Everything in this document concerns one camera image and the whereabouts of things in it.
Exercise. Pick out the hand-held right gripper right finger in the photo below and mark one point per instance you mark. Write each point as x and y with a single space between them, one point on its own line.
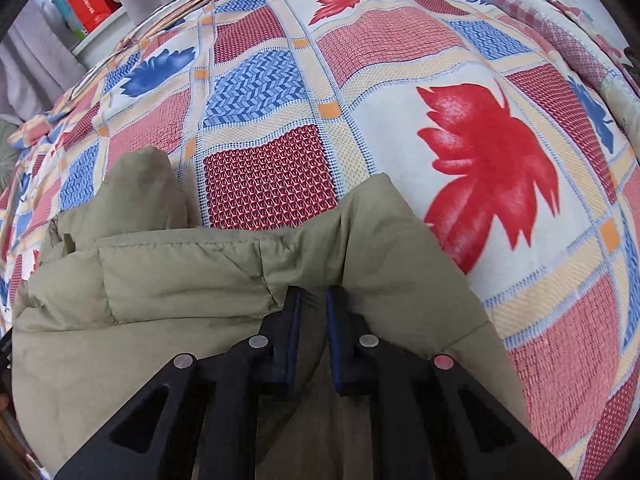
334 342

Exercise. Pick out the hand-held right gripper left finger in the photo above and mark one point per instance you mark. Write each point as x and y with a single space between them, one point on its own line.
295 332

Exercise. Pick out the olive green padded jacket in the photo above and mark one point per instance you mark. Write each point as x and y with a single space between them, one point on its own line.
175 285

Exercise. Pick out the leaf print checked quilt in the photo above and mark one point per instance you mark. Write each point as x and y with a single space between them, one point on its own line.
400 135

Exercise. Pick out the round grey-green pleated cushion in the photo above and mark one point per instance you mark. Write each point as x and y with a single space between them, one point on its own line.
6 147

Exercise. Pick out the white windowsill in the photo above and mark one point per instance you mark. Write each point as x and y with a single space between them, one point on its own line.
100 30

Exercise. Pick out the grey curtain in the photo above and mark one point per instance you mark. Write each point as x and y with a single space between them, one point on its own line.
45 60

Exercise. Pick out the red box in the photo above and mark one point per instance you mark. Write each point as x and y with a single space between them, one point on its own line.
92 0

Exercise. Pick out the colourful printed box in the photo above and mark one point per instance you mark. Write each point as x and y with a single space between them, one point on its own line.
67 15

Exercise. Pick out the pink floral blanket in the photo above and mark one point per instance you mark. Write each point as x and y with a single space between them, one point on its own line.
550 5

